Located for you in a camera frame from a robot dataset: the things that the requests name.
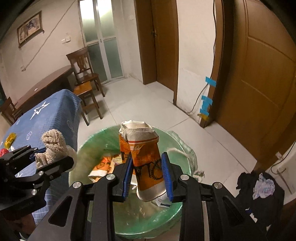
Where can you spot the dark wooden dining table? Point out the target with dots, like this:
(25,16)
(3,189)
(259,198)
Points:
(46,83)

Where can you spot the panelled wooden door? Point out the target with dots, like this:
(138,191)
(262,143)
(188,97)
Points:
(266,81)

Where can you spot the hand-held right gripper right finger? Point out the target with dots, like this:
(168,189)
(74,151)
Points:
(167,178)

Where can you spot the blue star checkered tablecloth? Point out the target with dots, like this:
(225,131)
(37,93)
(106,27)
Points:
(46,115)

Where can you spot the red pouch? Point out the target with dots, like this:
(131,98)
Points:
(3,153)

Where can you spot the yellow green foil wrapper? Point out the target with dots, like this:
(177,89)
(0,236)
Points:
(10,140)

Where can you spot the black trash bag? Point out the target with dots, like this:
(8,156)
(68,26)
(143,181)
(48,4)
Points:
(247,185)

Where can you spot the wooden stool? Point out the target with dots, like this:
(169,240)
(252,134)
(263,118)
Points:
(84,89)

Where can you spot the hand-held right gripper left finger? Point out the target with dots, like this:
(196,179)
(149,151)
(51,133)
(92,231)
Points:
(127,178)

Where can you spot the brown wooden chair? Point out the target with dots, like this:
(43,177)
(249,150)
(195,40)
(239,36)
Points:
(81,62)

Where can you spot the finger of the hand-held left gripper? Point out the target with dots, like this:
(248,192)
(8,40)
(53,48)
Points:
(39,154)
(60,163)

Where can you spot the white patterned cloth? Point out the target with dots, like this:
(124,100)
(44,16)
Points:
(263,187)

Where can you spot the yellow tape piece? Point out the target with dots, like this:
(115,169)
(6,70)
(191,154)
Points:
(204,117)

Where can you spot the dark wooden chair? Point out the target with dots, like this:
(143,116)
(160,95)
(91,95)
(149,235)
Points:
(9,111)

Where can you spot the orange paper bag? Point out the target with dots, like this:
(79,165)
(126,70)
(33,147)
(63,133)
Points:
(145,157)

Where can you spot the framed wall picture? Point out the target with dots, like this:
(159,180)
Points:
(30,29)

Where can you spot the blue tape strip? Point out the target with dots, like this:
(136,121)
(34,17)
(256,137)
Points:
(204,109)
(211,81)
(206,98)

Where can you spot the green waste bin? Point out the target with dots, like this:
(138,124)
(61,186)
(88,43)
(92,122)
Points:
(97,143)

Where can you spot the orange carton box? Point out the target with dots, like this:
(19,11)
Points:
(101,166)

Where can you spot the frosted glass door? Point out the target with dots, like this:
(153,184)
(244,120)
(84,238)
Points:
(99,23)

